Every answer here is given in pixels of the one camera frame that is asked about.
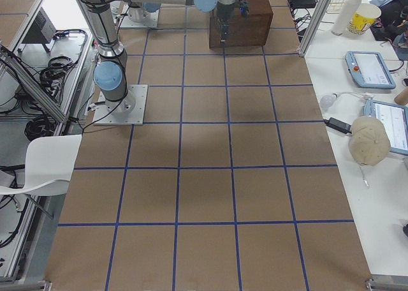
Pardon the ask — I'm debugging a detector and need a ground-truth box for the dark brown wooden cabinet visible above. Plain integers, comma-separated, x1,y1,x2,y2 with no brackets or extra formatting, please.
209,0,273,49

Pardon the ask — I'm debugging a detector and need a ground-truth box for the white light bulb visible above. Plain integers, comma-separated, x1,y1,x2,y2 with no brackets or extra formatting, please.
319,93,339,110

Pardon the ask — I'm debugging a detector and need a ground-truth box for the lower blue teach pendant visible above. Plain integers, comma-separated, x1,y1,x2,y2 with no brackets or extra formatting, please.
363,99,407,156

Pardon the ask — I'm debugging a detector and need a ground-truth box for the beige baseball cap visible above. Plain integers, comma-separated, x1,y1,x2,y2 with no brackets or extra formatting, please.
349,116,391,166

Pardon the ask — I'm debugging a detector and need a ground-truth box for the upper blue teach pendant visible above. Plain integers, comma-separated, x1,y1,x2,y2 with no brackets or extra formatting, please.
345,51,396,89

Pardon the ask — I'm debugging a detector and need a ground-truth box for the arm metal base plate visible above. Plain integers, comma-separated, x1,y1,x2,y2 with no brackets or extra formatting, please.
119,6,159,29
92,84,148,126

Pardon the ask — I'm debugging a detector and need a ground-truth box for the black cable bundle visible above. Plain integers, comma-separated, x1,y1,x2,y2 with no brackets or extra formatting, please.
24,115,55,142

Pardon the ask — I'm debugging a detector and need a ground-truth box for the aluminium frame rail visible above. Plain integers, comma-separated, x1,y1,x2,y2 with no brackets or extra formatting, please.
1,45,68,123

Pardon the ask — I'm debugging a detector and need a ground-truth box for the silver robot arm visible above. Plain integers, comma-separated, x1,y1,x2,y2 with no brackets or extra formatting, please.
77,0,237,114
120,5,211,31

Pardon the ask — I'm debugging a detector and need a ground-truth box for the black power brick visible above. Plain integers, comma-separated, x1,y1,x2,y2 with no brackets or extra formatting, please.
324,117,351,135

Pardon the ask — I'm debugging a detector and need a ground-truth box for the white plastic chair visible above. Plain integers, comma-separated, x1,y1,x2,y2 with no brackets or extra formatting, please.
1,135,82,197

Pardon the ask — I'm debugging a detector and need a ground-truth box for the yellow popcorn cup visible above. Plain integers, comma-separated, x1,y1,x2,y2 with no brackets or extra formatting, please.
347,3,381,35

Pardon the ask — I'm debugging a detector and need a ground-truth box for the blue teach pendant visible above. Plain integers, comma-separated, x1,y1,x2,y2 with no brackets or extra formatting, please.
363,99,407,156
345,51,396,89

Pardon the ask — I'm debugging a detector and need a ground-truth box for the grey electronics box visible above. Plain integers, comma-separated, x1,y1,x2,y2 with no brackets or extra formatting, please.
22,8,56,53

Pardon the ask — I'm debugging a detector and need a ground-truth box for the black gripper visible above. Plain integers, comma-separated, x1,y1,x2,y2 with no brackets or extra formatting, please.
215,3,235,44

